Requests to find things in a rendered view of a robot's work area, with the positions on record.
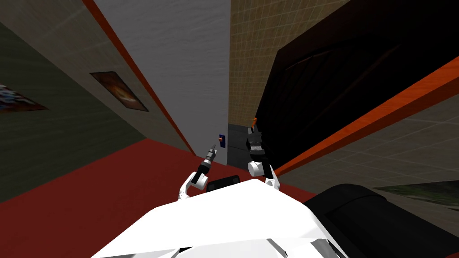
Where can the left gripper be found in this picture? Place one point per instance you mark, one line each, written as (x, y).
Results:
(210, 154)

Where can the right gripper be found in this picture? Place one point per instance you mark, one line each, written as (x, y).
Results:
(255, 144)

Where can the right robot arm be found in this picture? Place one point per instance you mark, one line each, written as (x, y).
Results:
(255, 169)

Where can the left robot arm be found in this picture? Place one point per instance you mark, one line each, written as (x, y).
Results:
(201, 172)

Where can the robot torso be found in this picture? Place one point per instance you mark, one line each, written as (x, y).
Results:
(229, 218)

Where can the grey white door leaf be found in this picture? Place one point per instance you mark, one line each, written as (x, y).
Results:
(186, 64)

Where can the black door leaf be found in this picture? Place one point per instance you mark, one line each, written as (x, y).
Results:
(344, 71)

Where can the orange brown wall picture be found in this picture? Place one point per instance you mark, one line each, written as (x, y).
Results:
(120, 91)

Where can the blue white wall picture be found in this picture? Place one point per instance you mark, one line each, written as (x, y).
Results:
(16, 100)

